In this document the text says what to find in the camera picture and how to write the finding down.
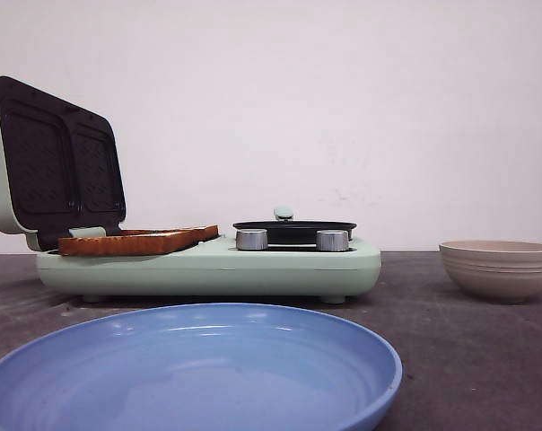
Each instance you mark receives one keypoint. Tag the white bread slice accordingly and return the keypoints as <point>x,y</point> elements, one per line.
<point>127,245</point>
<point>199,231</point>

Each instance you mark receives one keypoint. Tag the mint green sandwich maker lid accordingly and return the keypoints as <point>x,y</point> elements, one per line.
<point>59,168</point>

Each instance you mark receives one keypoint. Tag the beige ribbed bowl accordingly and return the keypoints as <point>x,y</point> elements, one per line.
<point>510,272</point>

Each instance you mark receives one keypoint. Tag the mint green breakfast maker base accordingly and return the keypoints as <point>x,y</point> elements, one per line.
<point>217,268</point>

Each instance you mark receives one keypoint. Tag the black round frying pan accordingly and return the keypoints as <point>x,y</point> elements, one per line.
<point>287,231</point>

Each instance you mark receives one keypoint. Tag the left silver control knob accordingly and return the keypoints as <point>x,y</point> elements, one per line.
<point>251,239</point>

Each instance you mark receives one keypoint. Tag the silver control knob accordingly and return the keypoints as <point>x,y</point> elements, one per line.
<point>251,239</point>
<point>332,240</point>

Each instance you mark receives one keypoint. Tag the right silver control knob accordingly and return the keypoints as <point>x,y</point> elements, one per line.
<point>332,240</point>

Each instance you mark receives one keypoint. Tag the blue round plate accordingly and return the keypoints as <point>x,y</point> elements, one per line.
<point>213,366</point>

